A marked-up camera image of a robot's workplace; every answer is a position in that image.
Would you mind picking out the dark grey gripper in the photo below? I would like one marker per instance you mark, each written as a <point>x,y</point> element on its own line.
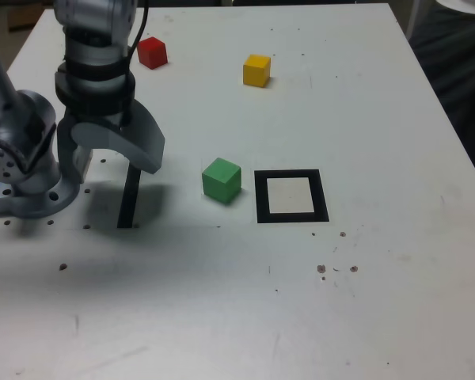
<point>103,118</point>

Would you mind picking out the red cube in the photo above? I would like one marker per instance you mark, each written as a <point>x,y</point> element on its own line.
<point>152,51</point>

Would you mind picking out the green cube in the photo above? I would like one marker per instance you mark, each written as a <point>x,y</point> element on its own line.
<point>221,180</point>

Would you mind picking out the yellow cube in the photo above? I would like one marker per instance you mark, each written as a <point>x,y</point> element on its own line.
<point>256,71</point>

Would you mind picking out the black tape square outline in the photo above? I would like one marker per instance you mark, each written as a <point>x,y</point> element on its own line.
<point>261,198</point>

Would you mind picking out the black tape strip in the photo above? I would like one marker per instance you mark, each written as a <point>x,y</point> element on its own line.
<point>126,206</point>

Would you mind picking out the person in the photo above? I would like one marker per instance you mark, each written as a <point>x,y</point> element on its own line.
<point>451,59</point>

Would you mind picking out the white post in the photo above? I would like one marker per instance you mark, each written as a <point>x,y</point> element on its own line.
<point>413,17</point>

